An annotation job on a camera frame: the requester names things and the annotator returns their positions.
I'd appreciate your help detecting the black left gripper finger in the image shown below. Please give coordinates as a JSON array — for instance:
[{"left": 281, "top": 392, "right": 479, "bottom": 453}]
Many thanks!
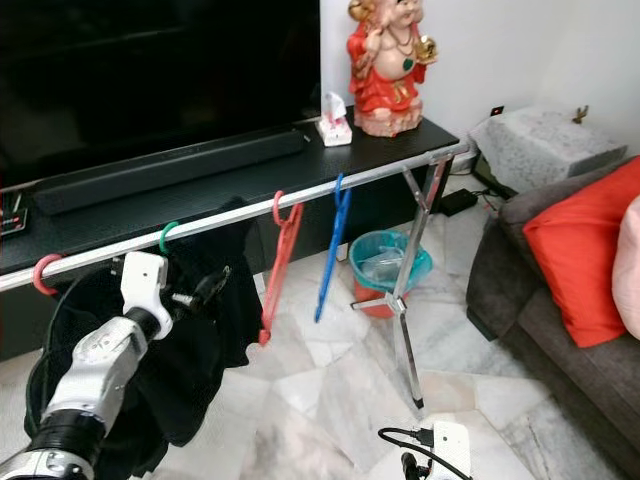
[{"left": 188, "top": 267, "right": 230, "bottom": 307}]

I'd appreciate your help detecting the green plastic hanger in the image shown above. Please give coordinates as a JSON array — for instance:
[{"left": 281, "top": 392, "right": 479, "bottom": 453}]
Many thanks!
[{"left": 157, "top": 220, "right": 181, "bottom": 253}]

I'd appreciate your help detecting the red plastic hanger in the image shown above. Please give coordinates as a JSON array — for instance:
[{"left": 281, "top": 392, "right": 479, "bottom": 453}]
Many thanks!
[
  {"left": 257, "top": 189, "right": 304, "bottom": 348},
  {"left": 32, "top": 253, "right": 64, "bottom": 297}
]

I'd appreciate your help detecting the blue plastic hanger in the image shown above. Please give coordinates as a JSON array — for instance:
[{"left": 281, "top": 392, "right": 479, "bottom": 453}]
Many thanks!
[{"left": 313, "top": 172, "right": 353, "bottom": 324}]

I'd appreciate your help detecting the silver clothes rack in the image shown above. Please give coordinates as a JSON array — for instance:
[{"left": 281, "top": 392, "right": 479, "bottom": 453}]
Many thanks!
[{"left": 0, "top": 140, "right": 476, "bottom": 419}]

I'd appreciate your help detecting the black soundbar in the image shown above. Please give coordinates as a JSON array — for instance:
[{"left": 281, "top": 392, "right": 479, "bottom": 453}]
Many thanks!
[{"left": 34, "top": 127, "right": 311, "bottom": 216}]

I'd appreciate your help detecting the orange bin with teal bag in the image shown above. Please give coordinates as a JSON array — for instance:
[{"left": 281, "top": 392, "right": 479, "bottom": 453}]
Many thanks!
[{"left": 348, "top": 229, "right": 434, "bottom": 319}]

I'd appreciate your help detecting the white pink tissue pack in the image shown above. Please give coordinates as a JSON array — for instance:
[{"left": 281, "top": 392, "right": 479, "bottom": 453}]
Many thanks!
[{"left": 315, "top": 91, "right": 353, "bottom": 148}]

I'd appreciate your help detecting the black television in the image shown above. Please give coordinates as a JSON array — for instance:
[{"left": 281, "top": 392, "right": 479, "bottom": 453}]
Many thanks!
[{"left": 0, "top": 0, "right": 323, "bottom": 189}]

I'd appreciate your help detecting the black TV cabinet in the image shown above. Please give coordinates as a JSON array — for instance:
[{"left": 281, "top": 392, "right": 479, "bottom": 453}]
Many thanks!
[{"left": 0, "top": 115, "right": 461, "bottom": 363}]

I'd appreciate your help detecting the black power adapter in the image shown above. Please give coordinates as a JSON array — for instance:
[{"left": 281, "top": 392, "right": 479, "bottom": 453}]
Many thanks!
[{"left": 438, "top": 187, "right": 479, "bottom": 216}]

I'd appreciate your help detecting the red laughing Buddha statue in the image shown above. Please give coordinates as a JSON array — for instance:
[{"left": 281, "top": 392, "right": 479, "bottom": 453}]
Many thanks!
[{"left": 346, "top": 0, "right": 439, "bottom": 139}]

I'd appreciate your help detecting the dark grey sofa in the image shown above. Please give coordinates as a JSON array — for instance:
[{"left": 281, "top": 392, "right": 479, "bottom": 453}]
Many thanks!
[{"left": 465, "top": 155, "right": 640, "bottom": 471}]

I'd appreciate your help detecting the grey marble side table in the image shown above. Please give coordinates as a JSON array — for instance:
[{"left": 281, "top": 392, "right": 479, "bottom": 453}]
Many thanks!
[{"left": 468, "top": 104, "right": 629, "bottom": 196}]

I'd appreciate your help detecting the red cushion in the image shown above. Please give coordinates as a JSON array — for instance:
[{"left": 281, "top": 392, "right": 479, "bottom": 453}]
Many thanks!
[{"left": 522, "top": 155, "right": 640, "bottom": 349}]

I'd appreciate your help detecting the pink cat face pillow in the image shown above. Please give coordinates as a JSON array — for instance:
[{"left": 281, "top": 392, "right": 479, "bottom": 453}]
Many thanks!
[{"left": 612, "top": 193, "right": 640, "bottom": 341}]

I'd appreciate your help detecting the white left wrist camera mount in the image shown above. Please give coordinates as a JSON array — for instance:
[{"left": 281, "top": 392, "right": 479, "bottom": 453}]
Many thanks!
[{"left": 119, "top": 250, "right": 173, "bottom": 336}]

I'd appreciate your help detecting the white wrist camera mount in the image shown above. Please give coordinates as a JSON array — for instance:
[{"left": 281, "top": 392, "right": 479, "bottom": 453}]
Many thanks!
[
  {"left": 428, "top": 420, "right": 474, "bottom": 480},
  {"left": 119, "top": 250, "right": 173, "bottom": 336}
]

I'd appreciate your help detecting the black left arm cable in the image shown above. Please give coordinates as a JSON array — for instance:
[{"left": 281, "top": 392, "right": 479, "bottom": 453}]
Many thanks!
[{"left": 28, "top": 262, "right": 121, "bottom": 441}]

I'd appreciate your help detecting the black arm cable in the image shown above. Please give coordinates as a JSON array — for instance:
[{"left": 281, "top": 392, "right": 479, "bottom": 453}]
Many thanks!
[
  {"left": 28, "top": 262, "right": 121, "bottom": 441},
  {"left": 378, "top": 425, "right": 471, "bottom": 480}
]

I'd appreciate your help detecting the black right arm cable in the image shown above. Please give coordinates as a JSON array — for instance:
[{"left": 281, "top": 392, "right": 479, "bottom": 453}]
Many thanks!
[{"left": 378, "top": 425, "right": 471, "bottom": 480}]

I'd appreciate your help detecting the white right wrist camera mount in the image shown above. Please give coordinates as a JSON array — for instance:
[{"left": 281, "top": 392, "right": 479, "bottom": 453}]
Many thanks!
[{"left": 428, "top": 420, "right": 474, "bottom": 480}]

